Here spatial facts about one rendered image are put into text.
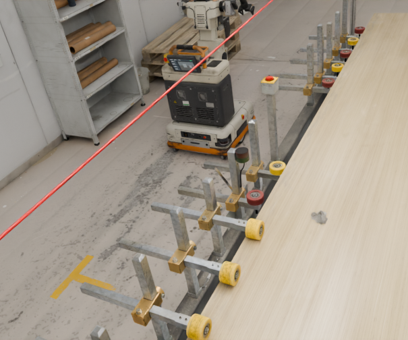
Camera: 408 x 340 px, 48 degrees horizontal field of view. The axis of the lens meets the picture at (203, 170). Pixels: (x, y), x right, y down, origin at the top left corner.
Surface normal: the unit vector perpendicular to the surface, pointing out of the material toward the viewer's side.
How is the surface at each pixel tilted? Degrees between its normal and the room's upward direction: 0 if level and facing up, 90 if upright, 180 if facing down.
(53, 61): 90
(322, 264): 0
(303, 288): 0
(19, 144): 90
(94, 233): 0
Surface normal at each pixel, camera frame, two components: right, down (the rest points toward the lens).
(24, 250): -0.14, -0.82
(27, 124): 0.88, 0.15
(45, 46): -0.44, 0.56
